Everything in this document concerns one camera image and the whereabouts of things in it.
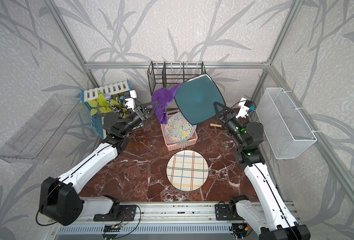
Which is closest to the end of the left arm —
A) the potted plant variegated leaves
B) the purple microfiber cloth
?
the purple microfiber cloth

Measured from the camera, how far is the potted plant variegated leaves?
875 mm

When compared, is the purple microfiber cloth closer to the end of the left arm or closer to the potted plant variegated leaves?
the end of the left arm
